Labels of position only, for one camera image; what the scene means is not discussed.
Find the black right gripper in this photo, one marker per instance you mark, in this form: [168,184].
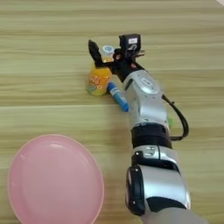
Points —
[124,68]

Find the orange juice bottle white cap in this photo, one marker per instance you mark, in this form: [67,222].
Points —
[97,81]

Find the pink round plate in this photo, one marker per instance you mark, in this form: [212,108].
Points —
[55,180]

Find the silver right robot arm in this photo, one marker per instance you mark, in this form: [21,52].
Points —
[148,99]

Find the small black box white label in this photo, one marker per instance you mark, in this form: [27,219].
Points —
[129,42]

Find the blue glue stick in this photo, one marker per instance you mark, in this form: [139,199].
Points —
[115,92]

